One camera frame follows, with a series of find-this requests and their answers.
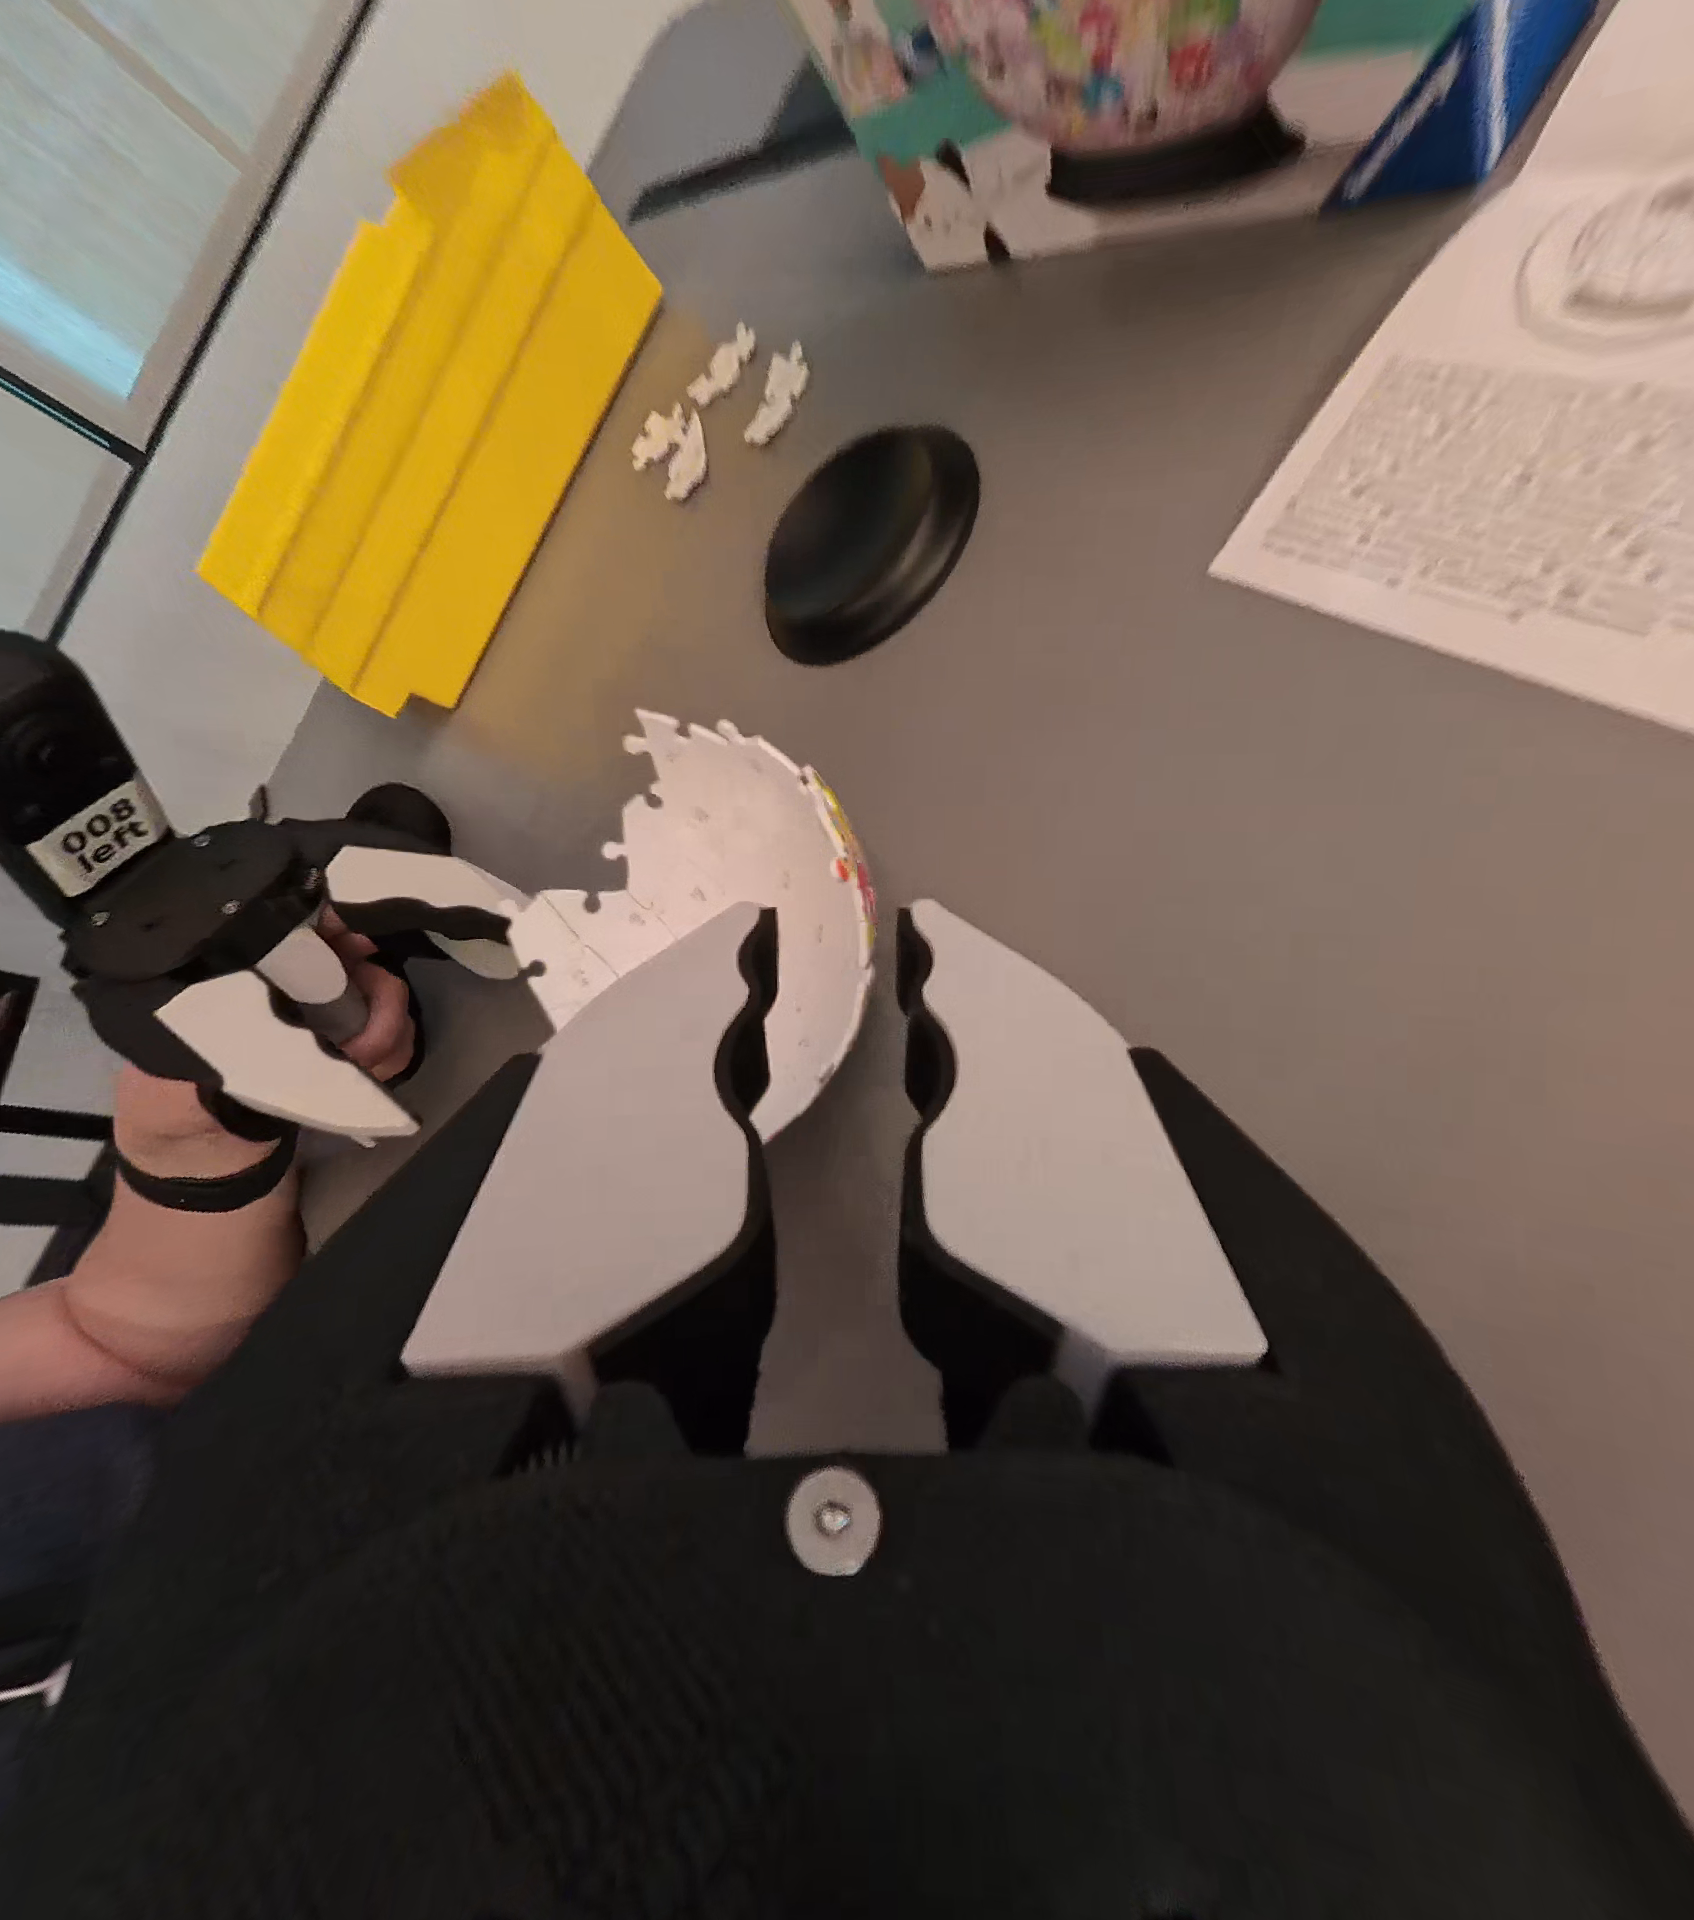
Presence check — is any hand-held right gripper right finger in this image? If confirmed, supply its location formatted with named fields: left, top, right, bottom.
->
left=895, top=903, right=1275, bottom=1384

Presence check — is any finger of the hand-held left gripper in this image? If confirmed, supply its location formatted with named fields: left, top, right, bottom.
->
left=156, top=996, right=424, bottom=1149
left=324, top=849, right=534, bottom=983

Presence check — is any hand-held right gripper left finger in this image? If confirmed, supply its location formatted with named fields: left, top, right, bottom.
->
left=405, top=911, right=780, bottom=1389

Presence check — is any assembled white puzzle section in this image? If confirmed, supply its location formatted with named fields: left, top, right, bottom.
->
left=514, top=710, right=877, bottom=1143

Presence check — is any person's left forearm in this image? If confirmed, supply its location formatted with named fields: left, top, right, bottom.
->
left=0, top=1185, right=299, bottom=1432

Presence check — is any scattered loose puzzle pieces group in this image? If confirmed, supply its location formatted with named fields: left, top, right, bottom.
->
left=632, top=324, right=814, bottom=505

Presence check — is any black round ball stand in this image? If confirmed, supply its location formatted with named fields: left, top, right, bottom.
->
left=765, top=428, right=984, bottom=667

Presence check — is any colourful puzzle box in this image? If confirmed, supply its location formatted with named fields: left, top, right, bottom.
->
left=788, top=0, right=1618, bottom=275

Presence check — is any person's left hand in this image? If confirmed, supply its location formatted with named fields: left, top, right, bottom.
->
left=114, top=933, right=428, bottom=1183

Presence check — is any black wristband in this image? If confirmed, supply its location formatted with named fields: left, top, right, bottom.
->
left=112, top=1130, right=306, bottom=1215

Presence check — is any yellow storage bin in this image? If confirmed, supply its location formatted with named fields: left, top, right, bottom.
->
left=198, top=75, right=667, bottom=720

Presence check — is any large window with blinds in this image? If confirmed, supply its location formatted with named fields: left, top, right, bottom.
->
left=0, top=0, right=375, bottom=679

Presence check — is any white instruction leaflet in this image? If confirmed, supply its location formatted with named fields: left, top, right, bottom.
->
left=1211, top=0, right=1694, bottom=771

